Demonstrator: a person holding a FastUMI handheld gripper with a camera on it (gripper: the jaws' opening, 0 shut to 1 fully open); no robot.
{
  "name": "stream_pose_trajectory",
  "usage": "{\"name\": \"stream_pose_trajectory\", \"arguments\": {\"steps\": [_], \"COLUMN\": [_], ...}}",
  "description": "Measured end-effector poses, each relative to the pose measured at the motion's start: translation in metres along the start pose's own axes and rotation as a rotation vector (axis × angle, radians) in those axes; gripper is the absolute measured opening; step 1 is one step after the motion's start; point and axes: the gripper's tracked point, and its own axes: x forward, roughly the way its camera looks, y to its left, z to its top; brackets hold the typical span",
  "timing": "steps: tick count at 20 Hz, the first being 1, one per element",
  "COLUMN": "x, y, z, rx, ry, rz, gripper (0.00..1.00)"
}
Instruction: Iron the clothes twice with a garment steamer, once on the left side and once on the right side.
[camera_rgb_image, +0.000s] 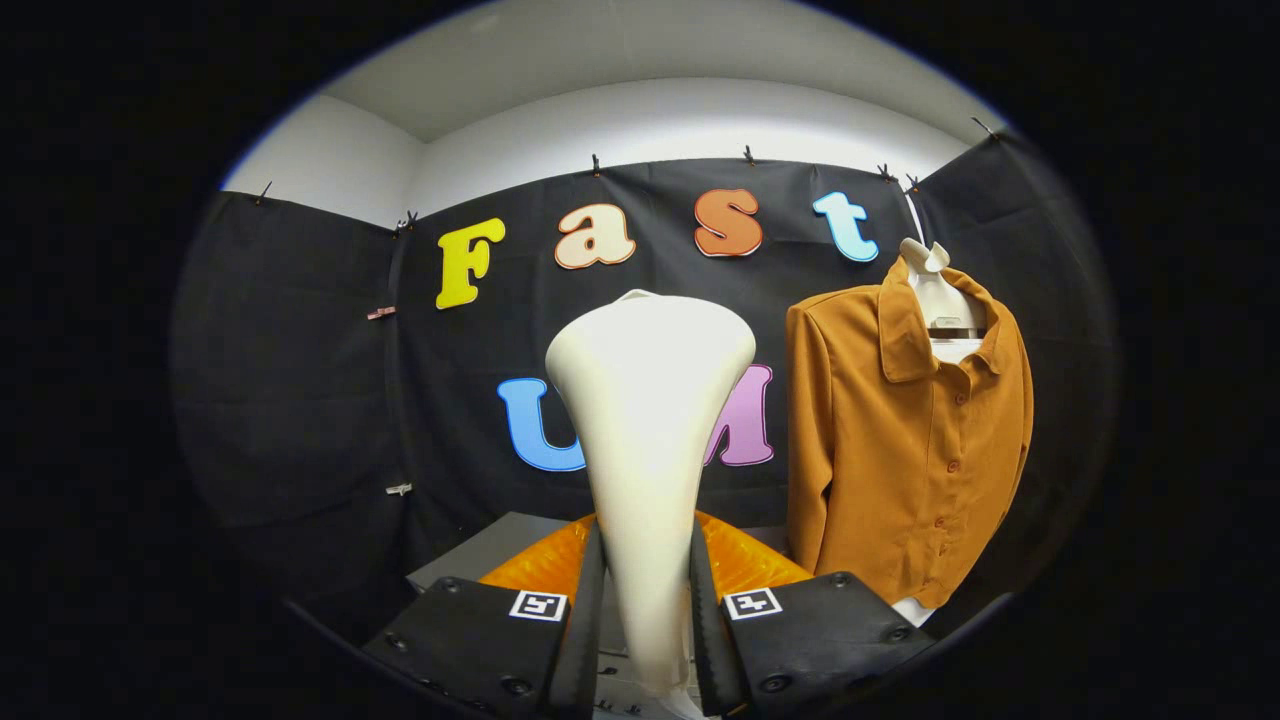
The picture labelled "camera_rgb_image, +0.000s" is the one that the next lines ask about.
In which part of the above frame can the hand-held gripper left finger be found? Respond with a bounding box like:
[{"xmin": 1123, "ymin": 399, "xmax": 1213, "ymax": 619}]
[{"xmin": 362, "ymin": 515, "xmax": 608, "ymax": 720}]

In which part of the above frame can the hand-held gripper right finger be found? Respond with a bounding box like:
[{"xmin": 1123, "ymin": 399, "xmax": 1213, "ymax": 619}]
[{"xmin": 690, "ymin": 512, "xmax": 936, "ymax": 719}]

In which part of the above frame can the white garment steamer head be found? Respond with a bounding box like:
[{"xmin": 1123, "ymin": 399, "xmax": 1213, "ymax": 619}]
[{"xmin": 545, "ymin": 290, "xmax": 758, "ymax": 720}]

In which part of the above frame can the orange button shirt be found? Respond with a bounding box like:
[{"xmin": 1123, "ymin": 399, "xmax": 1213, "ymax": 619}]
[{"xmin": 785, "ymin": 257, "xmax": 1034, "ymax": 609}]

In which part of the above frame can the black backdrop cloth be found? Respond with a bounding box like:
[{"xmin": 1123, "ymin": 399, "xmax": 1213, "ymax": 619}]
[{"xmin": 170, "ymin": 125, "xmax": 1116, "ymax": 641}]

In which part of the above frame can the white mannequin torso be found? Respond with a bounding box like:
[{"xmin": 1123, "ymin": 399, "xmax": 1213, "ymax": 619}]
[{"xmin": 893, "ymin": 190, "xmax": 989, "ymax": 628}]

